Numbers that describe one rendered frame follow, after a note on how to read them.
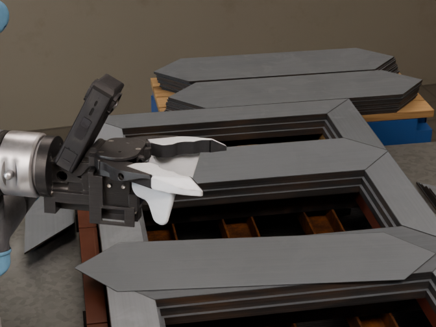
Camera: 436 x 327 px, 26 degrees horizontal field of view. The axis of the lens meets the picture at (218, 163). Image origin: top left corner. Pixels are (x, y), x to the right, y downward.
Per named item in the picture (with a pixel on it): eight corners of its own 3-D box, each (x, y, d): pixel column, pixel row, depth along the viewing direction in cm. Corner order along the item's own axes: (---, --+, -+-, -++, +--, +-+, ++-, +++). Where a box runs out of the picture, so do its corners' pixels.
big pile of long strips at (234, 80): (388, 61, 314) (390, 45, 311) (433, 110, 279) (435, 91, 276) (150, 77, 302) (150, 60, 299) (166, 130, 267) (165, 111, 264)
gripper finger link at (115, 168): (174, 184, 102) (123, 163, 107) (174, 169, 101) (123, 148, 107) (140, 194, 98) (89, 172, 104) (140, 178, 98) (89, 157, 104)
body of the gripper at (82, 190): (155, 203, 112) (58, 194, 114) (156, 134, 109) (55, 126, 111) (139, 229, 105) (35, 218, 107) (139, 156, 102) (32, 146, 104)
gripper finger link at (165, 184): (202, 233, 100) (146, 208, 106) (204, 181, 98) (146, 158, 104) (180, 242, 98) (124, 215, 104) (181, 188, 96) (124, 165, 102)
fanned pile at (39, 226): (72, 184, 262) (71, 172, 260) (78, 262, 227) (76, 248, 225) (26, 188, 260) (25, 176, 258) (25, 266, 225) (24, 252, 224)
